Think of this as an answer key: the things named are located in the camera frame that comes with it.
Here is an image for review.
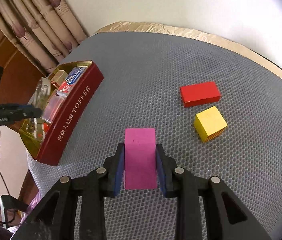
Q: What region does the red toffee tin box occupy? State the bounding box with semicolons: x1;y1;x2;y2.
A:
19;61;103;166

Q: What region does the yellow red striped cube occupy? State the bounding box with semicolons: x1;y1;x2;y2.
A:
194;106;228;142

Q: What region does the pink wooden block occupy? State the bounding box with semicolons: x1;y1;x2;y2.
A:
125;128;157;190

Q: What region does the red wooden block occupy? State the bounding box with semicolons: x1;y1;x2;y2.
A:
180;81;221;108

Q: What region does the orange square plastic case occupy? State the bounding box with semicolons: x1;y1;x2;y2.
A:
36;122;50;141

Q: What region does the brown wooden door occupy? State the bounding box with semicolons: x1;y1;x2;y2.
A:
0;30;46;105

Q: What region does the blue red card pack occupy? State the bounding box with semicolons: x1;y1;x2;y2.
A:
56;66;88;98

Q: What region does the beige leaf print curtain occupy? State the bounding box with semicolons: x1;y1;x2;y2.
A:
0;0;87;74

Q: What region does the grey honeycomb mesh mat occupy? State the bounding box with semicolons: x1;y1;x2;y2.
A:
28;32;282;239

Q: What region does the gold foil table edge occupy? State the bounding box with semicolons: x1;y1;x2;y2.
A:
96;21;282;79

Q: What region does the black cable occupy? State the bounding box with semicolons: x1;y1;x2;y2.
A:
0;166;15;228

